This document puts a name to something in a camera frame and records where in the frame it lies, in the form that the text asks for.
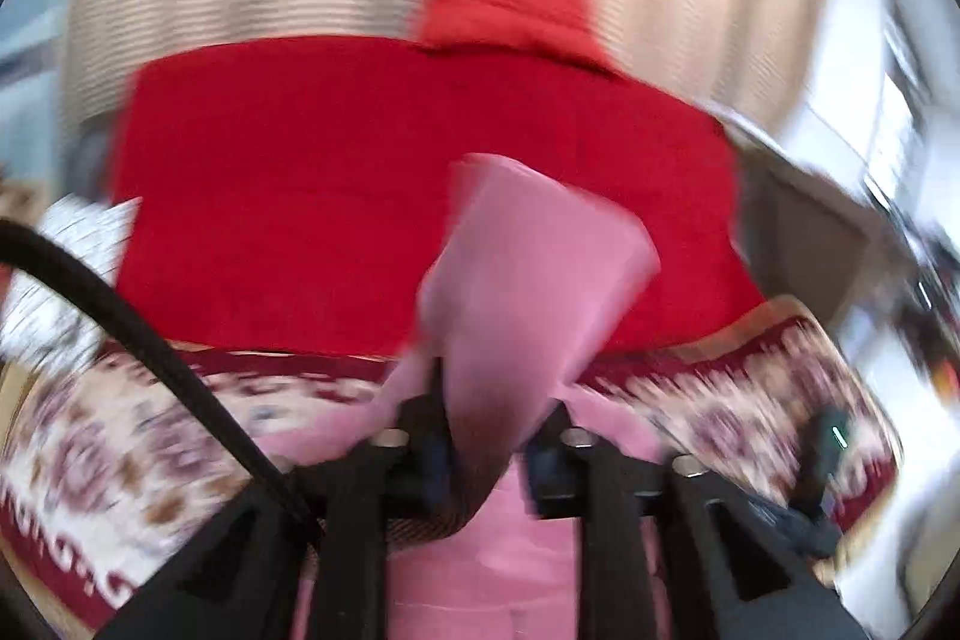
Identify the pink corduroy jacket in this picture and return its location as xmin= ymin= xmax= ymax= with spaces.
xmin=260 ymin=154 xmax=659 ymax=638

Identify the floral plush blanket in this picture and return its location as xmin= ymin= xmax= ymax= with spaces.
xmin=2 ymin=298 xmax=901 ymax=638

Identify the wooden headboard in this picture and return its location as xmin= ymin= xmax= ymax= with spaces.
xmin=722 ymin=119 xmax=913 ymax=351

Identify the white patterned folded cloth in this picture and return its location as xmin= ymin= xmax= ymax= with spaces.
xmin=2 ymin=197 xmax=140 ymax=374

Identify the red quilt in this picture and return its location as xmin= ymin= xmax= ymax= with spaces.
xmin=110 ymin=37 xmax=761 ymax=356

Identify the red pillow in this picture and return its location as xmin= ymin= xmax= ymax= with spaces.
xmin=412 ymin=0 xmax=619 ymax=74

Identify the black cable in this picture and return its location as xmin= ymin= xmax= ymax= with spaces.
xmin=0 ymin=219 xmax=324 ymax=545

